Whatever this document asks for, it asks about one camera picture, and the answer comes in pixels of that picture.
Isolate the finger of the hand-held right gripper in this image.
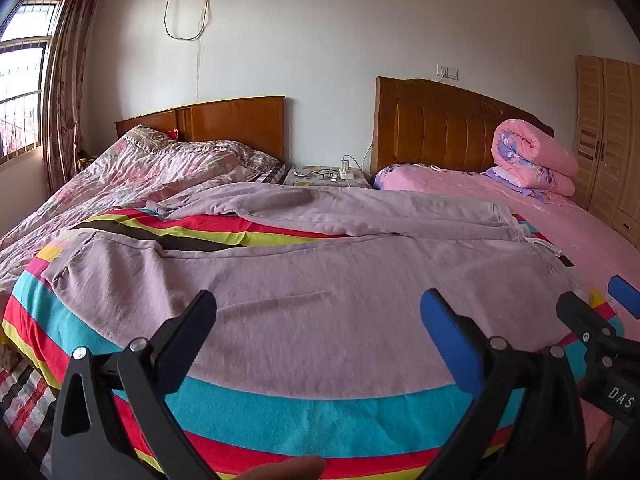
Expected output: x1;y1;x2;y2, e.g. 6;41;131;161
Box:
556;290;640;367
607;275;640;322

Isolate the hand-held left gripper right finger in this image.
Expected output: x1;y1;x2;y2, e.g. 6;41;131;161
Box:
419;287;587;480

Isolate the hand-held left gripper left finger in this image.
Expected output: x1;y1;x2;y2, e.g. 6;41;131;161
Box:
51;289;221;480

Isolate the lilac purple blanket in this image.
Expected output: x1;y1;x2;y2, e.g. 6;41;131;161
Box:
42;182;597;402

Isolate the person's left hand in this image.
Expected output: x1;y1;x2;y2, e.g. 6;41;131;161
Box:
234;454;327;480

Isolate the pink bed sheet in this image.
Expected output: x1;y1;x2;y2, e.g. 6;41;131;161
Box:
374;162;640;463

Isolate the striped colourful blanket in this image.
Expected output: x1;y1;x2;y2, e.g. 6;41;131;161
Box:
1;202;632;480

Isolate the purple floral pillow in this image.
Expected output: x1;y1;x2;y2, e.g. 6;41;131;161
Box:
374;162;443;191

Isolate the dark striped pillow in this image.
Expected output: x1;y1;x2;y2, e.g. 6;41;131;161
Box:
258;162;287;187

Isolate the pink floral quilt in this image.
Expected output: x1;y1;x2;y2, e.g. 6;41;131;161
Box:
0;125;282;306

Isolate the light wooden wardrobe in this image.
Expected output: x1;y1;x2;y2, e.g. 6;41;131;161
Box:
572;54;640;247

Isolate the rolled pink quilt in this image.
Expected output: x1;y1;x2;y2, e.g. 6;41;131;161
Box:
482;118;580;197

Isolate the patterned nightstand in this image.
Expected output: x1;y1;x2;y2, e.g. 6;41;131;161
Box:
282;164;374;190

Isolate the plaid checked cloth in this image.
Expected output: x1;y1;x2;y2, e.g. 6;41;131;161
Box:
0;354;62;463

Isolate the curved padded wooden headboard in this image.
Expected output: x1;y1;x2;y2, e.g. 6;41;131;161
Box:
370;76;556;182

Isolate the plain wooden headboard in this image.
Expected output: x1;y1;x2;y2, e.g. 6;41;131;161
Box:
115;94;286;164

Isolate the pink floral curtain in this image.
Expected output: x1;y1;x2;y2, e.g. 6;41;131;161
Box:
42;0;109;197

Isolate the barred window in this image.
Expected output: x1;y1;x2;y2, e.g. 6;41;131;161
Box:
0;0;64;167

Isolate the looped wall cable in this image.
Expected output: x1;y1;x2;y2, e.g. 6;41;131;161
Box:
163;0;214;42

